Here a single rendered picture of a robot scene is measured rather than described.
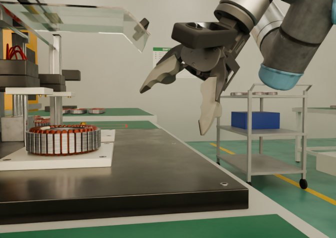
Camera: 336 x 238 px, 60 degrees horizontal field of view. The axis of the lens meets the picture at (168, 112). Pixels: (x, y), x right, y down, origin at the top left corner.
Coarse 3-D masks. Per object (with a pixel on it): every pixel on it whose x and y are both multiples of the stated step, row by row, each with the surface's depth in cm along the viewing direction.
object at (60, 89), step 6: (42, 78) 65; (48, 78) 65; (54, 78) 66; (60, 78) 66; (42, 84) 65; (48, 84) 65; (54, 84) 65; (60, 84) 66; (0, 90) 64; (54, 90) 65; (60, 90) 66; (12, 96) 65; (18, 96) 67; (12, 102) 65; (18, 102) 67; (12, 108) 65; (18, 108) 67; (12, 114) 65; (18, 114) 67
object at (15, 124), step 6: (6, 120) 64; (12, 120) 64; (18, 120) 64; (30, 120) 69; (6, 126) 64; (12, 126) 64; (18, 126) 64; (30, 126) 69; (6, 132) 64; (12, 132) 64; (18, 132) 64; (6, 138) 64; (12, 138) 64; (18, 138) 64
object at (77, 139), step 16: (32, 128) 44; (48, 128) 47; (64, 128) 49; (80, 128) 43; (96, 128) 46; (32, 144) 41; (48, 144) 41; (64, 144) 41; (80, 144) 42; (96, 144) 45
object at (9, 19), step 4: (0, 12) 60; (4, 12) 61; (0, 16) 60; (4, 16) 61; (8, 16) 63; (0, 20) 60; (4, 20) 61; (8, 20) 63; (0, 24) 64; (4, 24) 64; (8, 24) 64
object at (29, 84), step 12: (0, 60) 41; (12, 60) 42; (24, 60) 42; (0, 72) 41; (12, 72) 42; (24, 72) 42; (36, 72) 47; (0, 84) 41; (12, 84) 41; (24, 84) 42; (36, 84) 47
